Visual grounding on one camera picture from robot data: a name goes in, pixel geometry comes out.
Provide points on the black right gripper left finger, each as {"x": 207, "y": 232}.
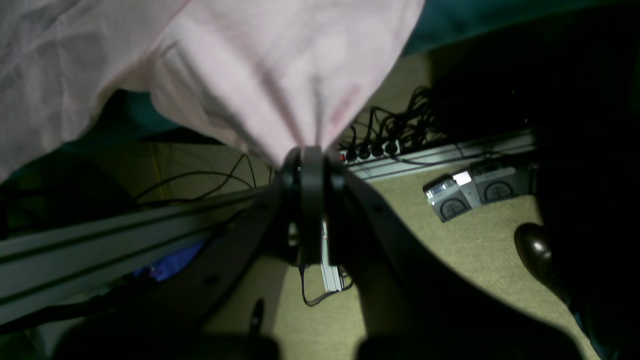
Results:
{"x": 193, "y": 316}

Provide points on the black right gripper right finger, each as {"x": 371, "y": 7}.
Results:
{"x": 413, "y": 305}

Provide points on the pink T-shirt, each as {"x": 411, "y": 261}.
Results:
{"x": 200, "y": 65}

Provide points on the black power strip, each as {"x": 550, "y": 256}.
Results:
{"x": 359, "y": 153}

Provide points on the teal table cloth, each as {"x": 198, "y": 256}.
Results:
{"x": 500, "y": 20}

